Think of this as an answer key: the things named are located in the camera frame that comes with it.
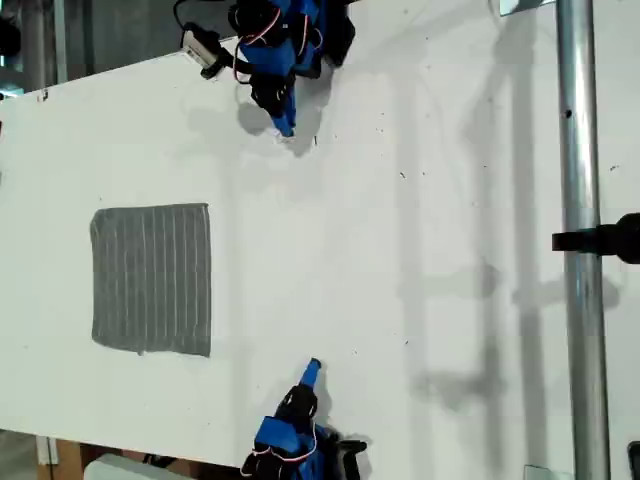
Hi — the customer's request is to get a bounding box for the grey metal upright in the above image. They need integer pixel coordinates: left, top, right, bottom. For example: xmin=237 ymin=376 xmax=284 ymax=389
xmin=52 ymin=0 xmax=69 ymax=84

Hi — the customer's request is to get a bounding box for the black clamp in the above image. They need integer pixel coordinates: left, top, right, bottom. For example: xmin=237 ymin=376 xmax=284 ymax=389
xmin=551 ymin=212 xmax=640 ymax=266

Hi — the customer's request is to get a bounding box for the white bracket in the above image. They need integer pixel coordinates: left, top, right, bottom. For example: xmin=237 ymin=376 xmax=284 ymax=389
xmin=35 ymin=435 xmax=59 ymax=467

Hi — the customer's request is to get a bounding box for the dark round object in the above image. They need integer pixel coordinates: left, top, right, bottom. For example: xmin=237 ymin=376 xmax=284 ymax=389
xmin=0 ymin=14 xmax=22 ymax=57

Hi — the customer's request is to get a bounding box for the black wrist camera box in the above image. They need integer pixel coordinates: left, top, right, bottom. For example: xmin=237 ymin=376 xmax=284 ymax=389
xmin=327 ymin=434 xmax=369 ymax=480
xmin=179 ymin=22 xmax=225 ymax=81

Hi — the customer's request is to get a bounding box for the grey striped towel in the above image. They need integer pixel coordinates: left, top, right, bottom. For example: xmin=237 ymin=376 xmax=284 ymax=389
xmin=89 ymin=202 xmax=214 ymax=359

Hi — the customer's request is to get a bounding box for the black camera cable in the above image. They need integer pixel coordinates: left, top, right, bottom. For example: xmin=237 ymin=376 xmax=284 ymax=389
xmin=172 ymin=0 xmax=194 ymax=29

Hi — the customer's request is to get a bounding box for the wooden table leg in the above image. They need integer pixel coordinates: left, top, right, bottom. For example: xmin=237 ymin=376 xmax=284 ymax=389
xmin=52 ymin=439 xmax=84 ymax=480

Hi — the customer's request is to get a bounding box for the steel post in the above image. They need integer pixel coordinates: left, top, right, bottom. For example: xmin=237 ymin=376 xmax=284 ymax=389
xmin=554 ymin=0 xmax=614 ymax=480

